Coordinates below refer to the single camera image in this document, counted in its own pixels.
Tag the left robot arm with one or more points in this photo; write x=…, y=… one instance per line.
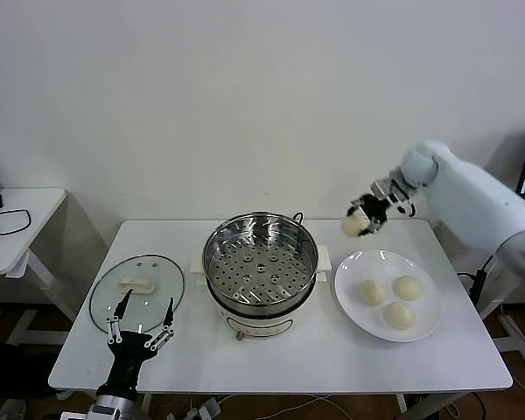
x=120, y=397

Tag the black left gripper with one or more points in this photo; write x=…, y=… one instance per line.
x=129, y=350

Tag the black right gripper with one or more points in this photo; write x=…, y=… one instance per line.
x=375, y=210

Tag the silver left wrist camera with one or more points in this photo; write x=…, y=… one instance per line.
x=102, y=412

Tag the white steamed baozi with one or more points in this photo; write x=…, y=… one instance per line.
x=372, y=291
x=353, y=225
x=408, y=288
x=399, y=315

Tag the grey shoe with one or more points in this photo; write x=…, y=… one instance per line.
x=11, y=409

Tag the white side table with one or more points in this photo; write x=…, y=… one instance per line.
x=26, y=245

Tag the glass pot lid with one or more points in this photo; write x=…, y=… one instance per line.
x=136, y=286

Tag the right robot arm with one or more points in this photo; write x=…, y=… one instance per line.
x=464, y=192

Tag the white power strip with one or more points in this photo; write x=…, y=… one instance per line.
x=205, y=411

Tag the stainless steel steamer basket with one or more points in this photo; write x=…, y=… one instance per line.
x=262, y=267

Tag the white side desk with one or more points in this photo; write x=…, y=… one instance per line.
x=518, y=341

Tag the white round plate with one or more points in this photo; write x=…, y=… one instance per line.
x=354, y=306

